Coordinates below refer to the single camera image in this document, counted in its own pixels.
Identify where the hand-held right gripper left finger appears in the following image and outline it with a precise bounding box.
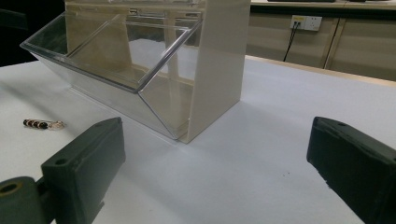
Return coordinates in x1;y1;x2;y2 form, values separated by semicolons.
40;117;127;224

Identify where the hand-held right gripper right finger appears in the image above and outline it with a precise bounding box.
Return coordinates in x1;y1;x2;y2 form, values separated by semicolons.
306;116;396;224

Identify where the brown beaded hair clip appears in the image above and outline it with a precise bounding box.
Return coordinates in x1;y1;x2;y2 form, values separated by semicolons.
22;119;66;131

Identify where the clear acrylic tilt-out bin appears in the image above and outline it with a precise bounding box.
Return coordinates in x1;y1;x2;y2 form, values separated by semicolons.
20;0;252;145

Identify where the black power cable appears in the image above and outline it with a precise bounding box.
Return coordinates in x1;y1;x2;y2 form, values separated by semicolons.
282;21;301;63

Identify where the white wall socket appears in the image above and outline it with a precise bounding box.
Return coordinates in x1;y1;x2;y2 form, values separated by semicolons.
290;15;323;32

